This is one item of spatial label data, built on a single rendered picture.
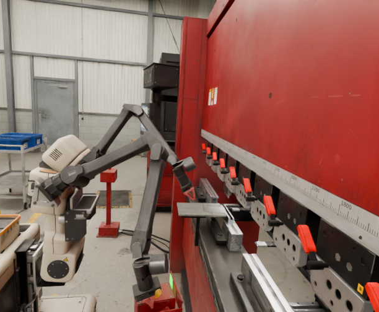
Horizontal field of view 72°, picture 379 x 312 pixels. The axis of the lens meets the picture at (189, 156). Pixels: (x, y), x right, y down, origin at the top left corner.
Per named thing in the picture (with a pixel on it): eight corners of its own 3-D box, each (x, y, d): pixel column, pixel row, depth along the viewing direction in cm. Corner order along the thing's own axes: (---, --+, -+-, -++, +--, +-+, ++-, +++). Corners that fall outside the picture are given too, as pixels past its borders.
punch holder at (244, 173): (235, 197, 119) (238, 162, 116) (252, 197, 120) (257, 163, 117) (245, 210, 104) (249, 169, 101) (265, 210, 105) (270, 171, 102)
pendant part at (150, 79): (140, 148, 286) (142, 69, 272) (161, 148, 295) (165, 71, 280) (149, 157, 240) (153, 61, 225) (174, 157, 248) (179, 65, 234)
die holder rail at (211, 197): (199, 188, 231) (199, 177, 230) (205, 188, 232) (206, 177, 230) (209, 209, 183) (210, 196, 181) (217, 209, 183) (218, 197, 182)
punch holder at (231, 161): (224, 184, 138) (227, 154, 135) (239, 185, 139) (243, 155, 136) (232, 194, 123) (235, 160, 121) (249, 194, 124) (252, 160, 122)
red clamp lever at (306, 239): (297, 223, 58) (312, 268, 52) (314, 223, 59) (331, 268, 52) (293, 226, 60) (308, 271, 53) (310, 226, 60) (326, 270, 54)
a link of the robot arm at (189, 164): (171, 161, 151) (167, 156, 142) (188, 151, 151) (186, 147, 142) (179, 179, 147) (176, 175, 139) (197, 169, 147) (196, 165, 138)
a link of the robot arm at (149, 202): (158, 151, 115) (150, 142, 105) (170, 152, 114) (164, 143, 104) (136, 252, 103) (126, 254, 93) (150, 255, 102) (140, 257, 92)
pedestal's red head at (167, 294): (134, 311, 115) (135, 274, 112) (169, 304, 120) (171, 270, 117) (139, 350, 97) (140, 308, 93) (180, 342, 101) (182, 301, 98)
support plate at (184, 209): (176, 203, 157) (176, 202, 157) (218, 205, 160) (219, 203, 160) (178, 216, 139) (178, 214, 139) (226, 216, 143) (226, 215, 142)
